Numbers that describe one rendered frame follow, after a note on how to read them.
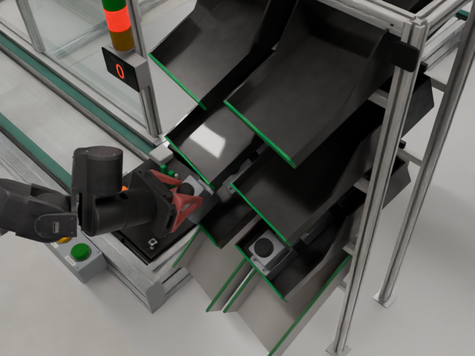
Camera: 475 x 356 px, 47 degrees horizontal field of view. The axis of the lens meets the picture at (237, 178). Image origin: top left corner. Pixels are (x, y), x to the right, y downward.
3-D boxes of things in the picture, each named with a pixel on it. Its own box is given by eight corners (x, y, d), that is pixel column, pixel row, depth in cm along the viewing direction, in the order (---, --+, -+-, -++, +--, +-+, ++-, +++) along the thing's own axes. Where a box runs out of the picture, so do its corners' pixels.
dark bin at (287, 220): (290, 247, 75) (273, 229, 69) (235, 189, 82) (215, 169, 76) (435, 107, 75) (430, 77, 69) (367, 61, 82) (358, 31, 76)
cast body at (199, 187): (196, 225, 95) (178, 212, 89) (182, 210, 97) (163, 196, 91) (229, 190, 95) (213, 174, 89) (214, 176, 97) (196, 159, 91)
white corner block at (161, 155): (162, 171, 139) (159, 161, 136) (150, 163, 141) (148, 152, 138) (175, 162, 141) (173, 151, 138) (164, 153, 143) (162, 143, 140)
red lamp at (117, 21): (117, 34, 117) (112, 15, 113) (103, 26, 119) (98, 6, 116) (135, 25, 119) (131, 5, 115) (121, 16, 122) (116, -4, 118)
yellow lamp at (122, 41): (121, 54, 121) (117, 35, 117) (108, 45, 123) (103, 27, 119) (139, 44, 123) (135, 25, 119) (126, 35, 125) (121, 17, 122)
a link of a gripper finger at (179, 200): (189, 168, 92) (145, 176, 86) (215, 192, 88) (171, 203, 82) (179, 200, 96) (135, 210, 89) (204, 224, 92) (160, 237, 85)
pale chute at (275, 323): (277, 361, 101) (264, 364, 98) (236, 310, 108) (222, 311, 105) (369, 248, 93) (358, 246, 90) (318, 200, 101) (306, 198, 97)
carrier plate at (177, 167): (152, 263, 121) (150, 258, 119) (89, 206, 132) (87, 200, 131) (227, 201, 132) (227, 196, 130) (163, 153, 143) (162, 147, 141)
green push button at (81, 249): (79, 265, 121) (77, 260, 119) (69, 255, 123) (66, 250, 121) (94, 254, 123) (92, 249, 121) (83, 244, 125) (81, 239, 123)
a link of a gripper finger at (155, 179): (182, 162, 93) (138, 170, 87) (208, 186, 90) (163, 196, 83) (172, 193, 97) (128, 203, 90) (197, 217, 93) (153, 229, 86)
